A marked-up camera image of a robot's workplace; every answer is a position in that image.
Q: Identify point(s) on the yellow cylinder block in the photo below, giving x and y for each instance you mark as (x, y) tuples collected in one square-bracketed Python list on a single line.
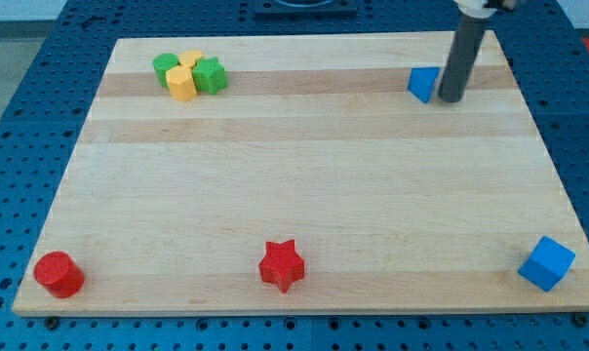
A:
[(189, 58)]

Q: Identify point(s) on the wooden board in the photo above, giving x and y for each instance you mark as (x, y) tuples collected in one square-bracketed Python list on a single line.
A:
[(396, 206)]

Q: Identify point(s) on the green star block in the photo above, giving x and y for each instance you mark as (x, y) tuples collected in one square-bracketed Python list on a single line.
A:
[(209, 76)]

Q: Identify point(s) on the green cylinder block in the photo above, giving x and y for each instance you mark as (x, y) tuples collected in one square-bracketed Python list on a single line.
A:
[(162, 64)]

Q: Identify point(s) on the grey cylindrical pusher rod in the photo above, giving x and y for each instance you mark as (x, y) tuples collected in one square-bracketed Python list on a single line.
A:
[(466, 44)]

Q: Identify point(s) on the red cylinder block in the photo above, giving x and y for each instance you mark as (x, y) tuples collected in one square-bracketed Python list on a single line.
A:
[(59, 275)]

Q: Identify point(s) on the yellow hexagon block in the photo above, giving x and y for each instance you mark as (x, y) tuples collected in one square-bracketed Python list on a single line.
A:
[(181, 84)]

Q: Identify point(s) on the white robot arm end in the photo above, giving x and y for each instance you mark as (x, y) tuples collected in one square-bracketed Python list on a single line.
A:
[(484, 9)]

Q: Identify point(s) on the blue triangular prism block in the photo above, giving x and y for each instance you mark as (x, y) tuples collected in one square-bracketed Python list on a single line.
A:
[(422, 82)]

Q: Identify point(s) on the red star block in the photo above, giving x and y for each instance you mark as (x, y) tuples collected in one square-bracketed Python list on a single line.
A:
[(281, 265)]

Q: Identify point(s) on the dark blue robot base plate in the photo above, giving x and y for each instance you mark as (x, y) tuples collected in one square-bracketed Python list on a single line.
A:
[(264, 9)]

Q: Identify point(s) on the blue cube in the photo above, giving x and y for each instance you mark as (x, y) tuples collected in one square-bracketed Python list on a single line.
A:
[(547, 264)]

